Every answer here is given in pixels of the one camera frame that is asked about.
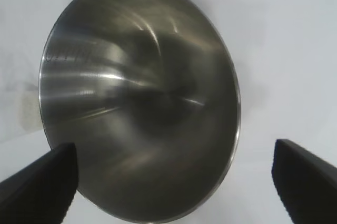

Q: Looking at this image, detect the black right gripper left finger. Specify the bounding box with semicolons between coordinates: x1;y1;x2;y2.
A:
0;142;80;224

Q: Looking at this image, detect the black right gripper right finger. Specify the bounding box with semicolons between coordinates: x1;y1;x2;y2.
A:
270;138;337;224

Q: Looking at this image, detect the stainless steel mixing bowl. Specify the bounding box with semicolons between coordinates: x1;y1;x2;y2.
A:
38;0;242;224

